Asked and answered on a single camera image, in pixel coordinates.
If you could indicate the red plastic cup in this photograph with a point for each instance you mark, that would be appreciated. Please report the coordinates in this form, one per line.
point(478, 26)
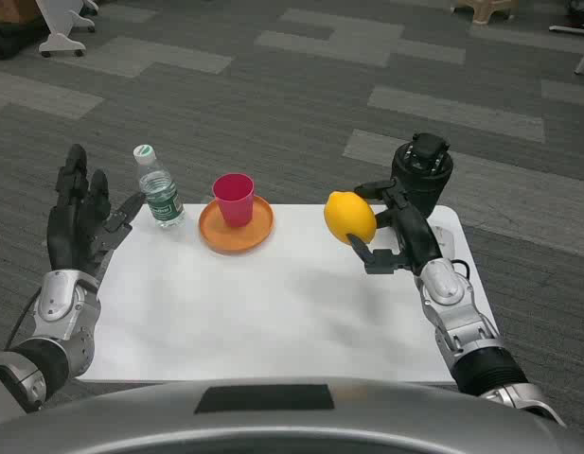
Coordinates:
point(234, 199)

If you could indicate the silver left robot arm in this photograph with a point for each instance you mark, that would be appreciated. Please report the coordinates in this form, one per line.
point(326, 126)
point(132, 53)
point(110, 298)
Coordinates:
point(50, 326)

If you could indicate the white wheeled furniture foot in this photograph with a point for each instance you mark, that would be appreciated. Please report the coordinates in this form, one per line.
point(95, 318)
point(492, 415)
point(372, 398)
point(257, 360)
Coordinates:
point(571, 28)

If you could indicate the orange round plate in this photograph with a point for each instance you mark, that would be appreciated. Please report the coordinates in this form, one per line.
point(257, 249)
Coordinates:
point(211, 232)

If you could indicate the beige plastic stool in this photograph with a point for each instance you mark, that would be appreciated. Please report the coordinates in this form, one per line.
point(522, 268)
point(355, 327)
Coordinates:
point(490, 8)

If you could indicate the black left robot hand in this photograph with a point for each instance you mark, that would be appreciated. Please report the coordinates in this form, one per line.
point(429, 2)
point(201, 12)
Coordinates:
point(68, 227)

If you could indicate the black bag on floor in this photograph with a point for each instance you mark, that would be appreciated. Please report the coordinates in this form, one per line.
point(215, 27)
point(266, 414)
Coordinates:
point(10, 40)

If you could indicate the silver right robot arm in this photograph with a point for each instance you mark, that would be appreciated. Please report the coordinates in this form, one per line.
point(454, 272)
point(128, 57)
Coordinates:
point(471, 331)

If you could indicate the clear plastic water bottle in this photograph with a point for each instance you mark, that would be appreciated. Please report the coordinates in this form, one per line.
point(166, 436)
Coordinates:
point(162, 194)

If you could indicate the white wheeled stand base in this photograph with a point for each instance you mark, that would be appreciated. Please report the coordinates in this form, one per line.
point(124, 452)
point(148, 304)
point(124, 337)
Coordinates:
point(62, 33)

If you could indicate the silver robot chest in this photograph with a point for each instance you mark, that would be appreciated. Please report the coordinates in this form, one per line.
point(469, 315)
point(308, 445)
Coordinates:
point(291, 421)

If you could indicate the yellow lemon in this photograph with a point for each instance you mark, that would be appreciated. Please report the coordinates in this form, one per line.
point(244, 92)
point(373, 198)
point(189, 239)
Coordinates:
point(350, 217)

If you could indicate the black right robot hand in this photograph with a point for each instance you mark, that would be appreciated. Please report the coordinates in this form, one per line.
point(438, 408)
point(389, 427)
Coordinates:
point(414, 232)

